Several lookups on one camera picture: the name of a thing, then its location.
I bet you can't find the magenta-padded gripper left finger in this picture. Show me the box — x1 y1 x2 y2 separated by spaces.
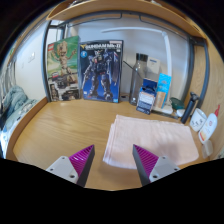
45 144 96 188

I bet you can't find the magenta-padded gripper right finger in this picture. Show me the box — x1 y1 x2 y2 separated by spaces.
132 143 181 187

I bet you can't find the pink towel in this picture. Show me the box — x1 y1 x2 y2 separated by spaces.
102 114 200 170

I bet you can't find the small clear plastic container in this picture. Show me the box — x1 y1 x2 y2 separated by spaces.
201 139 214 159

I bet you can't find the white mug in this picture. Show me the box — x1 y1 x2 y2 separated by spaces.
189 107 208 132

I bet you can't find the white red-capped lotion bottle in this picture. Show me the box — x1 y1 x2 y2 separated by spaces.
198 104 221 145

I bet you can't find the dark green round container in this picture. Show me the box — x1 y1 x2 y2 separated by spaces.
169 96 186 111

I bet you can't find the black electric shaver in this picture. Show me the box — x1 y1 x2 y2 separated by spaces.
180 91 200 125

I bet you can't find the small dark blue box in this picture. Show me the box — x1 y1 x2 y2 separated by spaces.
135 77 158 116

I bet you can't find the light blue orange box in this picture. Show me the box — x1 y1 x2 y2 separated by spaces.
153 73 173 110

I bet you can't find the clear dark water bottle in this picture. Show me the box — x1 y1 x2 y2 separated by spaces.
129 52 149 106

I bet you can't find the grey-green bedding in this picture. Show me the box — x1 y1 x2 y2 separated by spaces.
0 85 38 138

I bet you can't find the white cardboard box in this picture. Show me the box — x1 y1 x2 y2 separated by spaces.
146 57 162 81

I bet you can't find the green toy figure box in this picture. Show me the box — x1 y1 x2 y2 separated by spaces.
46 35 82 102

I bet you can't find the blue robot model kit box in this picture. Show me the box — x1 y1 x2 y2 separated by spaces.
77 39 124 104

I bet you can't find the white desk lamp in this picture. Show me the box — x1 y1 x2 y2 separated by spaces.
101 26 178 118

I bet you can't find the dark metal desk frame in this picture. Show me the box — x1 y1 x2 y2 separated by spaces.
41 9 211 109

